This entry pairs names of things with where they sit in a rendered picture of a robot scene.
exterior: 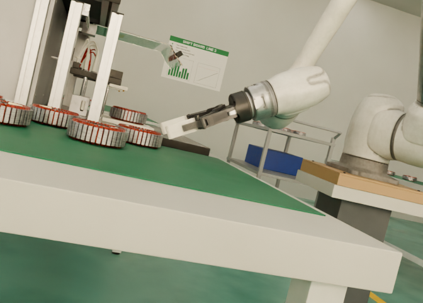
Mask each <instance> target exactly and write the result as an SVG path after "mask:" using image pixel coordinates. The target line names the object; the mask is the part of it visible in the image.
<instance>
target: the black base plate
mask: <svg viewBox="0 0 423 303"><path fill-rule="evenodd" d="M60 109H63V110H69V106H65V105H61V107H60ZM88 113H89V111H87V113H86V116H85V117H84V116H81V115H80V116H81V118H83V119H87V116H88ZM100 123H103V124H105V123H106V124H107V125H114V126H116V124H113V123H108V122H103V121H102V120H101V118H100V119H99V124H100ZM146 125H147V124H146ZM148 126H150V127H152V128H153V129H154V131H156V132H160V133H161V135H163V134H162V130H161V128H160V127H155V126H152V125H148ZM161 145H162V146H165V147H170V148H174V149H179V150H182V151H188V152H193V153H197V154H202V155H205V156H209V153H210V148H209V147H206V146H204V145H202V144H200V143H198V142H196V141H193V140H191V139H189V138H187V137H185V136H183V135H182V136H179V137H175V138H173V139H169V138H168V136H167V134H164V135H163V139H162V144H161Z"/></svg>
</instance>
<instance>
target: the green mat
mask: <svg viewBox="0 0 423 303"><path fill-rule="evenodd" d="M66 132H67V129H63V128H60V127H56V126H55V127H53V126H52V125H51V126H49V125H45V124H41V123H37V122H33V121H31V123H30V125H27V126H26V127H16V126H12V125H3V124H2V123H0V151H3V152H9V153H13V154H19V155H22V156H28V157H34V158H38V159H44V160H47V161H53V162H56V163H62V164H68V165H72V166H78V167H82V168H87V169H93V170H97V171H103V172H107V173H113V174H118V175H122V176H128V177H132V178H138V179H141V180H147V181H153V182H156V183H162V184H166V185H172V186H178V187H181V188H187V189H191V190H197V191H201V192H207V193H212V194H216V195H222V196H226V197H231V198H237V199H241V200H247V201H250V202H256V203H262V204H266V205H272V206H275V207H281V208H285V209H291V210H297V211H301V212H306V213H310V214H316V215H321V216H326V215H324V214H323V213H321V212H319V211H317V210H315V209H313V208H311V207H309V206H308V205H305V204H304V203H301V202H300V201H298V200H296V199H294V198H292V197H290V196H288V195H287V194H285V193H283V192H281V191H279V190H277V189H275V188H273V187H272V186H269V185H267V184H265V183H264V182H262V181H260V180H258V179H256V178H254V177H252V176H251V175H249V174H247V173H245V172H243V171H241V170H239V169H237V168H235V167H233V166H231V165H229V164H228V163H226V162H224V161H222V160H220V159H218V158H215V157H210V156H205V155H202V154H197V153H193V152H188V151H182V150H179V149H174V148H170V147H165V146H161V147H158V149H153V148H148V147H143V146H142V147H141V146H140V145H139V146H137V144H135V145H133V144H130V143H126V144H125V147H122V148H121V149H116V148H109V147H105V146H100V145H98V146H97V145H96V143H95V144H91V143H89V144H88V143H87V142H83V141H78V140H75V139H71V138H70V137H69V136H68V135H67V134H66Z"/></svg>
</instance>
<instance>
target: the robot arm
mask: <svg viewBox="0 0 423 303"><path fill-rule="evenodd" d="M356 2H357V0H330V3H329V4H328V6H327V7H326V9H325V11H324V12H323V14H322V16H321V17H320V19H319V21H318V23H317V24H316V26H315V28H314V29H313V31H312V33H311V34H310V36H309V38H308V40H307V41H306V43H305V45H304V46H303V48H302V50H301V51H300V53H299V54H298V56H297V58H296V59H295V61H294V63H293V64H292V65H291V67H290V68H289V70H288V71H285V72H281V73H279V74H276V75H274V76H273V77H272V78H270V79H267V80H265V81H261V82H260V83H256V84H253V85H251V86H248V87H245V88H244V91H239V92H236V93H232V94H230V95H229V97H228V102H229V105H227V106H225V104H224V105H223V104H221V105H217V106H215V107H212V108H209V109H207V110H203V111H199V112H196V113H192V114H187V115H185V116H182V117H178V118H174V119H172V120H168V121H165V122H162V123H160V126H161V130H162V134H163V135H164V134H167V136H168V138H169V139H173V138H175V137H179V136H182V135H185V134H189V133H192V132H195V131H197V130H198V129H200V130H201V129H206V128H208V127H211V126H213V125H216V124H218V123H221V122H225V121H228V120H229V119H231V118H234V120H235V121H236V122H237V123H244V122H247V121H249V120H251V119H253V121H259V120H260V122H261V123H262V124H264V125H265V126H267V127H269V128H270V129H282V128H284V127H286V126H288V125H289V124H290V123H291V122H293V121H294V120H295V118H296V117H297V116H298V115H299V113H301V112H303V111H306V110H308V109H309V108H310V107H312V106H315V105H317V104H319V103H320V102H321V101H323V100H324V99H326V97H328V95H330V80H329V77H328V75H327V73H326V72H325V71H324V70H323V69H322V68H321V67H317V66H314V65H315V63H316V62H317V61H318V59H319V57H320V56H321V55H322V53H323V51H324V50H325V48H326V47H327V46H328V44H329V42H330V41H331V40H332V38H333V36H334V35H335V34H336V32H337V30H338V29H339V28H340V26H341V25H342V23H343V22H344V20H345V19H346V17H347V16H348V14H349V13H350V11H351V10H352V8H353V6H354V5H355V4H356ZM404 109H405V108H404V106H403V104H402V102H401V101H400V100H398V99H397V98H396V97H394V96H390V95H387V94H369V95H368V96H367V97H365V98H363V99H362V101H361V102H360V103H359V105H358V106H357V107H356V109H355V111H354V113H353V115H352V117H351V121H350V123H349V126H348V129H347V133H346V138H345V141H344V148H343V151H342V152H343V153H342V155H341V158H340V160H339V162H332V161H327V163H326V166H330V167H333V168H336V169H339V170H341V171H345V172H347V173H350V174H354V175H357V176H362V177H365V178H371V179H374V180H378V181H384V182H387V183H391V184H394V185H398V184H399V181H398V180H396V179H395V178H392V177H391V176H388V175H387V171H388V165H389V162H390V160H392V161H400V162H403V163H405V164H409V165H412V166H416V167H419V168H423V0H422V8H421V21H420V45H419V70H418V83H417V99H416V100H415V101H414V102H413V103H412V104H411V105H410V106H409V107H408V109H407V112H406V113H405V112H404Z"/></svg>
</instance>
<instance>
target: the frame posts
mask: <svg viewBox="0 0 423 303"><path fill-rule="evenodd" d="M83 6H84V2H82V1H78V0H71V2H70V8H69V12H68V16H67V21H66V24H65V30H64V35H63V38H62V43H61V46H60V52H59V57H58V61H57V65H56V69H55V74H54V79H53V83H52V88H51V91H50V96H49V99H48V105H47V106H52V107H54V108H55V107H56V108H57V109H58V108H60V107H61V104H62V105H65V106H70V103H71V98H72V95H73V94H74V89H75V85H76V80H77V77H74V76H73V74H71V73H70V72H69V68H70V65H71V67H72V65H73V62H76V61H77V58H76V56H77V57H78V55H79V52H80V51H81V49H82V46H83V45H84V42H85V41H86V35H83V34H82V33H81V31H79V33H78V36H77V32H78V29H79V24H80V20H81V16H82V10H83ZM123 16H124V14H123V13H119V12H116V11H112V12H111V18H110V23H109V26H108V31H107V34H106V39H105V43H104V47H103V53H102V56H101V61H100V64H99V69H98V75H97V78H96V83H95V86H94V91H93V96H92V100H91V104H90V108H89V113H88V116H87V120H91V121H95V122H99V119H100V116H101V110H102V107H103V102H104V97H105V94H106V88H107V85H108V81H109V77H110V72H111V67H112V64H113V59H114V56H115V50H116V46H117V42H118V37H119V34H120V29H121V24H122V21H123ZM76 38H77V41H76ZM75 43H76V46H75ZM74 46H75V50H74ZM73 51H74V55H73V58H72V54H73ZM71 60H72V64H71ZM68 73H69V77H68V80H67V76H68ZM66 82H67V86H66V89H65V85H66ZM64 90H65V94H64ZM63 95H64V99H63V102H62V98H63Z"/></svg>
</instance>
